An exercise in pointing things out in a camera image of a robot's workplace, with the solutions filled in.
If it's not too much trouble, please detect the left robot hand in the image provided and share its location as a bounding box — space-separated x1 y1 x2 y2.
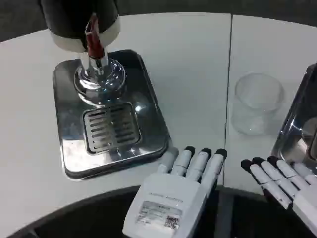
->
122 146 228 238

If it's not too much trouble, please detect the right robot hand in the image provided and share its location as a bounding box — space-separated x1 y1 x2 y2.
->
241 155 317 231

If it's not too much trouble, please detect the steel drip tray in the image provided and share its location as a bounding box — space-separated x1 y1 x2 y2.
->
52 49 173 182
271 62 317 177

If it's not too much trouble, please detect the slotted steel drain grid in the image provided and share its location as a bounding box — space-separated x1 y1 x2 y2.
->
82 102 141 153

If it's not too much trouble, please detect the clear ribbed glass cup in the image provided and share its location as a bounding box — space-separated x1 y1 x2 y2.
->
230 72 285 135

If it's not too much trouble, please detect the black drink dispenser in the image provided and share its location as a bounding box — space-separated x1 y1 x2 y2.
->
39 0 126 107

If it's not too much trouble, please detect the red tap lever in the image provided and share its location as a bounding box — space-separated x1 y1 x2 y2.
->
85 12 104 57

